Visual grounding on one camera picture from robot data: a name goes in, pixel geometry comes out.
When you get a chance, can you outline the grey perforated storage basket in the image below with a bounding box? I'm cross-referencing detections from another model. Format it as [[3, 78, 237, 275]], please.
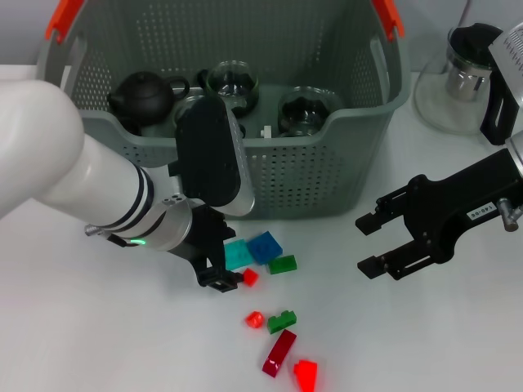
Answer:
[[34, 0, 412, 224]]

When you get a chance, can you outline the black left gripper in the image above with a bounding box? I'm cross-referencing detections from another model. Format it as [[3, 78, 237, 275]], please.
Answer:
[[169, 203, 242, 294]]

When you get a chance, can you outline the green notched toy brick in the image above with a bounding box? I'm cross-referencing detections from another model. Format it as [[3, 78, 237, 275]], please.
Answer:
[[267, 309, 298, 335]]

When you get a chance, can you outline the glass pitcher with black handle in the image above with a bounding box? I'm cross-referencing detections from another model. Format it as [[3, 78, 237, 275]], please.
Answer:
[[412, 23, 523, 146]]

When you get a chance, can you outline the green sloped toy brick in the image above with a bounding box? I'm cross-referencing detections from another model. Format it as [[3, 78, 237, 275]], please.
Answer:
[[267, 254, 298, 275]]

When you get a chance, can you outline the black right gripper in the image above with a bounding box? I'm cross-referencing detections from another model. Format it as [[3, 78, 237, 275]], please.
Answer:
[[355, 149, 523, 281]]

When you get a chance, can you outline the teal toy brick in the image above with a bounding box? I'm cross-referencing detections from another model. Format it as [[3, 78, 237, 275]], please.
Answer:
[[224, 238, 254, 270]]

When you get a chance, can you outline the dark red long brick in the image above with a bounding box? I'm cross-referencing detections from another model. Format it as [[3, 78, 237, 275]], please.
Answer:
[[261, 328, 298, 377]]

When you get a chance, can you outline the blue toy brick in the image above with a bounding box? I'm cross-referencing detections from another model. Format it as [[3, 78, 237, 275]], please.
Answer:
[[247, 230, 284, 266]]

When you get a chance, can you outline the orange-red sloped brick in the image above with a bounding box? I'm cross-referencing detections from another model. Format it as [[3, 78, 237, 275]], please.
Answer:
[[293, 358, 320, 392]]

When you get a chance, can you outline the orange basket handle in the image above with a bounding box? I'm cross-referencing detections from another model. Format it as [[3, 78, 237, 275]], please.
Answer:
[[45, 0, 405, 44]]

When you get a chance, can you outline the left gripper connector cable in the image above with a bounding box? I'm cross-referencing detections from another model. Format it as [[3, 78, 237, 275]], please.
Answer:
[[84, 223, 126, 248]]

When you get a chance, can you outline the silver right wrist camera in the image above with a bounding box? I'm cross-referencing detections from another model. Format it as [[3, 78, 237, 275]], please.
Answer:
[[488, 22, 523, 107]]

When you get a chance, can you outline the black ceramic teapot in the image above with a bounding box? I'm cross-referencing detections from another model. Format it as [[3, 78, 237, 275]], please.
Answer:
[[107, 71, 191, 126]]

